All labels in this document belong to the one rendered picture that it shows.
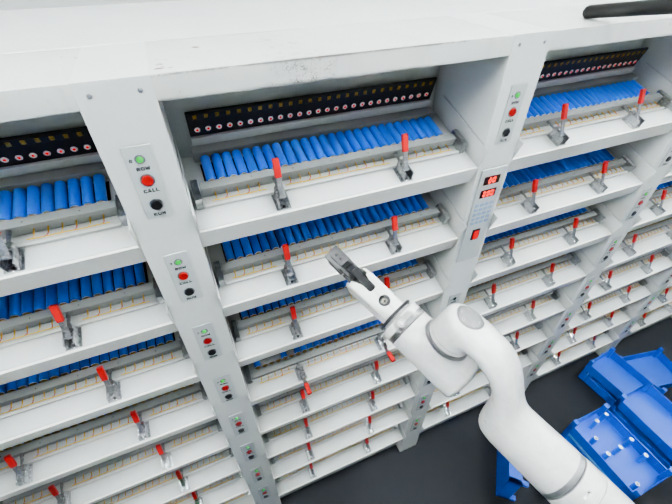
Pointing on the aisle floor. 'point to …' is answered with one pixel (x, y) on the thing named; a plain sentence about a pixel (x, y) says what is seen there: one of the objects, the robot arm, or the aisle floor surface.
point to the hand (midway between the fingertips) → (338, 260)
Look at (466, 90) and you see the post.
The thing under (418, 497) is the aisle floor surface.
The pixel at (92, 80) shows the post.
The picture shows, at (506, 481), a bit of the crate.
